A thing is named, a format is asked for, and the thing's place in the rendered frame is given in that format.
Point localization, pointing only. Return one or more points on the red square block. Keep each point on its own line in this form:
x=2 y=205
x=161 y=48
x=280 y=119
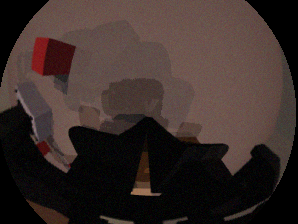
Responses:
x=52 y=57
x=43 y=147

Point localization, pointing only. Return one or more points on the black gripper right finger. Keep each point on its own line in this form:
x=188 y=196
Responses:
x=167 y=154

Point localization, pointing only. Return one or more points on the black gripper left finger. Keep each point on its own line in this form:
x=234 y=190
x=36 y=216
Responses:
x=125 y=149

